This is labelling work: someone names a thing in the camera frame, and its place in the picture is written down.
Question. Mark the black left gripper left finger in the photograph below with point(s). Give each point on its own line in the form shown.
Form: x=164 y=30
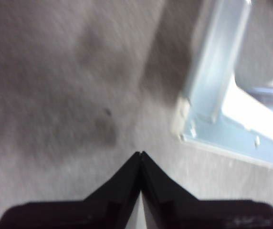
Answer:
x=91 y=214

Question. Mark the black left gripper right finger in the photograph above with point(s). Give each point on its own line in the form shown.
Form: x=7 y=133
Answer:
x=186 y=214

